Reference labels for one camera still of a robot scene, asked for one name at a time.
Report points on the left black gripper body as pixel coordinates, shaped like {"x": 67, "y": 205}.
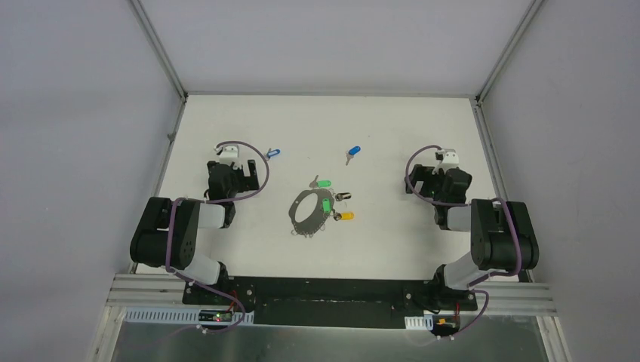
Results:
{"x": 245, "y": 176}

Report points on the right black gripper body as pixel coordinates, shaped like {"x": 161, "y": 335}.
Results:
{"x": 432, "y": 184}

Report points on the green tag key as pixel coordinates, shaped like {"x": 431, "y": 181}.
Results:
{"x": 326, "y": 206}
{"x": 320, "y": 183}

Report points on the yellow tag key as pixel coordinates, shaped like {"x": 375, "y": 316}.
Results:
{"x": 345, "y": 216}

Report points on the black tag key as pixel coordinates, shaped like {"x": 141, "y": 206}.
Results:
{"x": 342, "y": 196}

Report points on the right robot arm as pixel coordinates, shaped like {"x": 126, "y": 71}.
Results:
{"x": 502, "y": 241}

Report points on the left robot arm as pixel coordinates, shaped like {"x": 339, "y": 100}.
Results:
{"x": 166, "y": 235}

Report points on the blue tag key left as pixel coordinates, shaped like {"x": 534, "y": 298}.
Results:
{"x": 271, "y": 153}

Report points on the blue tag key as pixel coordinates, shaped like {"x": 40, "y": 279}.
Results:
{"x": 271, "y": 153}
{"x": 350, "y": 154}

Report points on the blue tag key centre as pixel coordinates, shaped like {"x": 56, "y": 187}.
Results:
{"x": 350, "y": 154}

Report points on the left controller board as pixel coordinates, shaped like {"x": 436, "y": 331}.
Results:
{"x": 216, "y": 316}

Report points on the controller board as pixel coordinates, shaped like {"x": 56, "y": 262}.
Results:
{"x": 216, "y": 316}
{"x": 446, "y": 324}

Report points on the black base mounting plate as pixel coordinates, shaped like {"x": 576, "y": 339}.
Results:
{"x": 348, "y": 303}

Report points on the right controller board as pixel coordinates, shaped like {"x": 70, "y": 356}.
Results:
{"x": 446, "y": 324}

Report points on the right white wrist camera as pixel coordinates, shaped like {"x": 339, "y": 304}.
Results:
{"x": 447, "y": 159}

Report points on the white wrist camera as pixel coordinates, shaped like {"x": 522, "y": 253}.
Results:
{"x": 447, "y": 159}
{"x": 227, "y": 152}

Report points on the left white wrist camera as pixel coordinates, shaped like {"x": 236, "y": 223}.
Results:
{"x": 227, "y": 152}

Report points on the aluminium frame rail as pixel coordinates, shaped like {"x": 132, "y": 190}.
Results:
{"x": 506, "y": 297}

